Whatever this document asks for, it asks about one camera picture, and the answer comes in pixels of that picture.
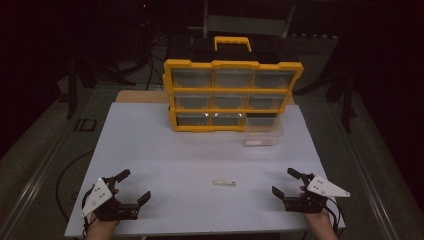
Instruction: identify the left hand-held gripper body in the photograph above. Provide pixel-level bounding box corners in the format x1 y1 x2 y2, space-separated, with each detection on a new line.
80 176 141 222

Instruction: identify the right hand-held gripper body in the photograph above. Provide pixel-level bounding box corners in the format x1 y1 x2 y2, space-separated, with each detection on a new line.
283 173 351 214

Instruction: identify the clear plastic drawer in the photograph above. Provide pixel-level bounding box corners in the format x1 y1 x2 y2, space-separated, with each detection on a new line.
242 114 284 148

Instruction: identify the yellow and black drawer organizer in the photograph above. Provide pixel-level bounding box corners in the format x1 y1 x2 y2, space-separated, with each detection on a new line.
162 35 305 133

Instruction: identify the person's right hand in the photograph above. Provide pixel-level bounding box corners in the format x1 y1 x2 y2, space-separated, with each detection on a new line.
303 208 340 240

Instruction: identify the person's left hand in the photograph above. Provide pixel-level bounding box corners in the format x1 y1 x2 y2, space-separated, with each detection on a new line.
85 214 120 240

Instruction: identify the white table cover sheet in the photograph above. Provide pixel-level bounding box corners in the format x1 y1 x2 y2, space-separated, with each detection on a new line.
64 101 346 238

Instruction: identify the black tripod stand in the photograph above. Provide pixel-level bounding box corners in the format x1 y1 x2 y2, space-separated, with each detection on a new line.
294 63 359 135
59 54 138 120

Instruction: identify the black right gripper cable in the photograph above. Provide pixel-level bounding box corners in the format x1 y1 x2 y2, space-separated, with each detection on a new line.
323 198 344 235

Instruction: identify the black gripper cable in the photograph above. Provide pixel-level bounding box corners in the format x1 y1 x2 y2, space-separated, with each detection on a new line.
323 198 344 235
81 185 98 238

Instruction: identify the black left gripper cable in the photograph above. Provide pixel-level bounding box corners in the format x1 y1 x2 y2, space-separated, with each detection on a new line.
81 185 98 238

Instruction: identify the black floor cable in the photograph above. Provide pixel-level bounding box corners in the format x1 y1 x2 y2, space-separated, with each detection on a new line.
55 149 96 223

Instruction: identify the bundle of dark cables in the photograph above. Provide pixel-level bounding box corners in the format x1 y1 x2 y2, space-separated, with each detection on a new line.
131 19 171 92

